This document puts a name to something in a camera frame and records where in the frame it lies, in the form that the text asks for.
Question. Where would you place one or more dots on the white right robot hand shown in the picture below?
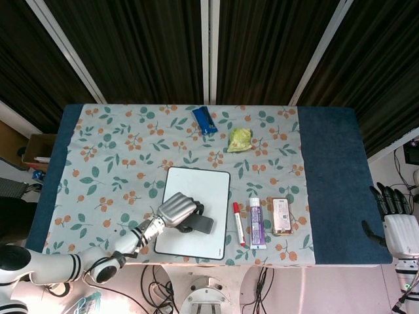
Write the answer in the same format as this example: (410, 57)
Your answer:
(401, 233)

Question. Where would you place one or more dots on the white board with black frame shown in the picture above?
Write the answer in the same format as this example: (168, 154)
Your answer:
(196, 183)

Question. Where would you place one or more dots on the round grey robot base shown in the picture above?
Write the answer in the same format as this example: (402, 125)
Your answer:
(204, 294)

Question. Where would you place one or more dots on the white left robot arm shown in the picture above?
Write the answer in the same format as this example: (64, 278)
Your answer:
(65, 266)

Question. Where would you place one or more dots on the white slanted frame post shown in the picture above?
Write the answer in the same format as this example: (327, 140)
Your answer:
(68, 52)
(393, 145)
(324, 52)
(19, 117)

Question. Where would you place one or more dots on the small black monitor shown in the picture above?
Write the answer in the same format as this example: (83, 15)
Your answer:
(411, 153)

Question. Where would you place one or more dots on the yellow green crumpled packet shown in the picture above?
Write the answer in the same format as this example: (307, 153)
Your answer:
(240, 140)

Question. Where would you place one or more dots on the floral printed tablecloth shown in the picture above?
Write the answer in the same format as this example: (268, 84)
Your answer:
(124, 163)

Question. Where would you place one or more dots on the dark grey board eraser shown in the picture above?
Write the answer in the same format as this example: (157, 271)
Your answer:
(204, 225)

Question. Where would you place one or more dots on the yellow and brown flat box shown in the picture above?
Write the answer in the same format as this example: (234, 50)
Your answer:
(282, 216)

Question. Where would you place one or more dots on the dark pleated curtain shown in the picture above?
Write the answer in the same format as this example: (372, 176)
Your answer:
(140, 49)

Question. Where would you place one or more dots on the red and white marker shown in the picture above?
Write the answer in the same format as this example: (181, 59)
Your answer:
(239, 224)

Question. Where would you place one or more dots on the brown cardboard box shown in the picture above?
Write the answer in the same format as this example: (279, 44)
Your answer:
(37, 150)

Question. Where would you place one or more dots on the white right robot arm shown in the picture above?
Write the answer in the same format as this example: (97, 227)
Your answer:
(407, 281)

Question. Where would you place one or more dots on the blue snack packet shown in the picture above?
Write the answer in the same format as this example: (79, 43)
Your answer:
(204, 120)

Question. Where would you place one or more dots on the dark blue table cover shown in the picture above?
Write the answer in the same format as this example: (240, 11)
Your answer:
(337, 183)

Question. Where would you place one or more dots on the purple and white toothpaste tube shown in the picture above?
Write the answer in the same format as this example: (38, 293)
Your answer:
(257, 224)

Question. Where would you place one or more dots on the white upright frame post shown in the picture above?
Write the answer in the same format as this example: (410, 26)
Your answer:
(209, 49)

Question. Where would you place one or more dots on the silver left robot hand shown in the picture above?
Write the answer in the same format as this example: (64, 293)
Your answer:
(175, 211)

